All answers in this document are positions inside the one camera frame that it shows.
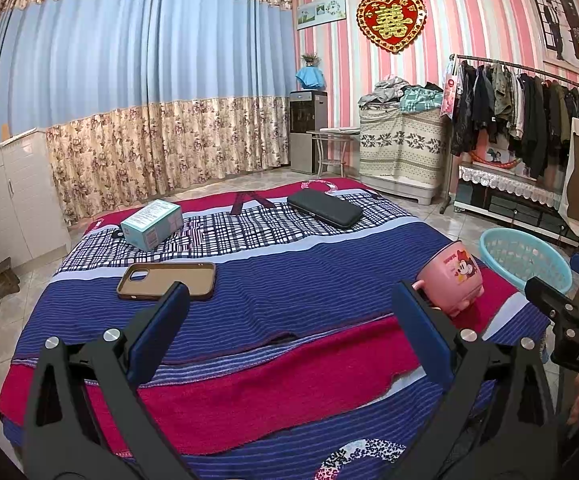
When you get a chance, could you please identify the blue and floral curtain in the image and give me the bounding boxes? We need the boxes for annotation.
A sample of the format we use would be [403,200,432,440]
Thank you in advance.
[0,0,297,226]

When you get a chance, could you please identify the low dark cabinet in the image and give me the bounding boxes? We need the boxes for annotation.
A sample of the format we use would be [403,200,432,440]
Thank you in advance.
[453,165,577,248]

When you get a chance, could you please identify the small metal side table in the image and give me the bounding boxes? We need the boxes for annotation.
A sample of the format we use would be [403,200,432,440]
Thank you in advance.
[307,129,360,178]

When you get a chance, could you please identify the cartoon printed box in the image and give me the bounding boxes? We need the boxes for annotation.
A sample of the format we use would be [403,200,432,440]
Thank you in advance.
[472,145,537,181]

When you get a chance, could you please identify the pink and white hanging bag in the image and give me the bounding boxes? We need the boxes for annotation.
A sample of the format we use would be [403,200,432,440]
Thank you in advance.
[440,57,463,118]

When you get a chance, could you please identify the phone with brown case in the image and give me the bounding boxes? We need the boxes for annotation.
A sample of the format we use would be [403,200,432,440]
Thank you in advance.
[116,261,217,302]

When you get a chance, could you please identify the teal cardboard box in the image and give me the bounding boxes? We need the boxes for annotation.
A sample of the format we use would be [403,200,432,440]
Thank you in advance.
[120,199,183,252]

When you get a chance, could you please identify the white cabinet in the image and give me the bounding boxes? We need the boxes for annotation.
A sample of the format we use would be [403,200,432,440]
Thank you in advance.
[0,130,72,281]

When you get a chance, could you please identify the grey water dispenser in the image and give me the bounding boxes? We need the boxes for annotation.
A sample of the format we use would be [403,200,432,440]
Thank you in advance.
[289,90,329,175]

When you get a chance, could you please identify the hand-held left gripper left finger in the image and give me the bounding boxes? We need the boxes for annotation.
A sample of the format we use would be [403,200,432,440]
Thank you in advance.
[22,281,195,480]

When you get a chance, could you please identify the white lace cloth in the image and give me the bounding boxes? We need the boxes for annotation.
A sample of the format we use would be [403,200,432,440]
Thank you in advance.
[458,164,565,211]

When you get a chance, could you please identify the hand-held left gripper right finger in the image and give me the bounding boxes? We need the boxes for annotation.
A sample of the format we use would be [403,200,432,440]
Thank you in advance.
[389,281,560,480]

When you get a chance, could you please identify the light blue plastic basket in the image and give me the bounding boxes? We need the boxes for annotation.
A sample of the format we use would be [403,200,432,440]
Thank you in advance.
[479,227,573,297]

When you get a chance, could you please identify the patterned beige cover cloth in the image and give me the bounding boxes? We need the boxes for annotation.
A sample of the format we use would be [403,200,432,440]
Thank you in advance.
[359,107,447,191]

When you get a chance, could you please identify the black zip case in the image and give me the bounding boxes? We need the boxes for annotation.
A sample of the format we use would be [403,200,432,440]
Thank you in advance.
[286,189,364,231]

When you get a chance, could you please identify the teal patterned cloth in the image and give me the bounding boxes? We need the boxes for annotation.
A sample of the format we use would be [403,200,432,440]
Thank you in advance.
[399,87,443,113]

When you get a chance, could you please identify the red heart wall decoration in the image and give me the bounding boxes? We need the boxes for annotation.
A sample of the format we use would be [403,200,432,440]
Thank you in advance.
[357,0,427,55]

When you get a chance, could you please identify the metal clothes rack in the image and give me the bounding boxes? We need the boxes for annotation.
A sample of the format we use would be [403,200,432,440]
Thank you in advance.
[439,54,579,216]

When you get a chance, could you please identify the row of hanging dark clothes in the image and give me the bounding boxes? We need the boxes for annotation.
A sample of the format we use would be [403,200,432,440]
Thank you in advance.
[449,60,579,181]

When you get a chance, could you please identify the pink cartoon mug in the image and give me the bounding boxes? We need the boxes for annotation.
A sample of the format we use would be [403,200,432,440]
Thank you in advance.
[412,241,485,318]

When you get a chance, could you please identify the framed silhouette wall picture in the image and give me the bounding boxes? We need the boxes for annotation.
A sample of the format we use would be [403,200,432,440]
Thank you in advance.
[524,0,579,81]

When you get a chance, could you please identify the grey clothes pile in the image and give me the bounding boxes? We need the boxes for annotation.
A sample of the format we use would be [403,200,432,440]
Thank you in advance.
[359,75,410,110]

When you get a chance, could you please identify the landscape wall picture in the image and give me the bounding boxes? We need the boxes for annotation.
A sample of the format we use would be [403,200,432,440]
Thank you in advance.
[297,0,346,31]

